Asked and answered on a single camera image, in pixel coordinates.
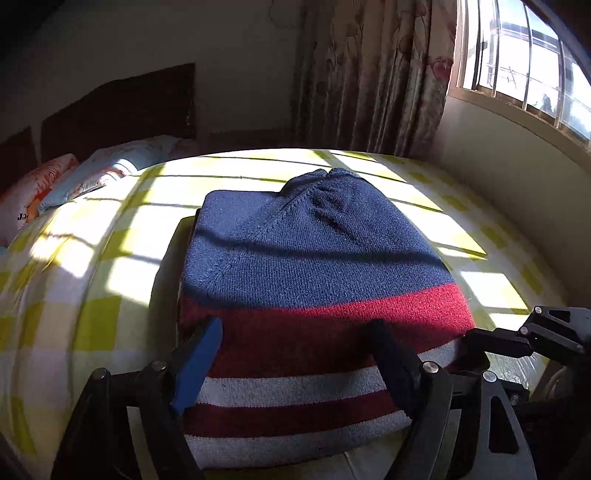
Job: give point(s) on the floral pink curtain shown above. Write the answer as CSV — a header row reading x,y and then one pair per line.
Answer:
x,y
373,76

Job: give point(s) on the red white striped knit sweater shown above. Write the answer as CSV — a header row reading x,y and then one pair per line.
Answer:
x,y
294,275

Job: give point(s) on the yellow green checked bedsheet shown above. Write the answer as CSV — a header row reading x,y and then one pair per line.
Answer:
x,y
94,282

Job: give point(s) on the orange floral pillow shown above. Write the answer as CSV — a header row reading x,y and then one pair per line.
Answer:
x,y
19,205

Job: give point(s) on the pink floral pillow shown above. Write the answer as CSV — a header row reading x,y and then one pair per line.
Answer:
x,y
184,148

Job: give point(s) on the dark wooden headboard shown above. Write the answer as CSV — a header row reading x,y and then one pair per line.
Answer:
x,y
136,108
17,158

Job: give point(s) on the dark wooden nightstand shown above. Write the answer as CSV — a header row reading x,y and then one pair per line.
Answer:
x,y
247,140

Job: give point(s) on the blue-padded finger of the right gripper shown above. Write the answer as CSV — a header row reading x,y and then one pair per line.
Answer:
x,y
477,343

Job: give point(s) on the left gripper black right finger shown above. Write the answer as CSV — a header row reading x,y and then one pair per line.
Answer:
x,y
489,444

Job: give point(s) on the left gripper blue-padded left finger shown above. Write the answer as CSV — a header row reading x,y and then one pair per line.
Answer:
x,y
97,443

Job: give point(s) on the light blue floral pillow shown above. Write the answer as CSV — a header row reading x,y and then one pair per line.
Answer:
x,y
107,165

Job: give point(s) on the window with metal bars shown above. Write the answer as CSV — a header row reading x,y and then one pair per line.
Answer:
x,y
507,52

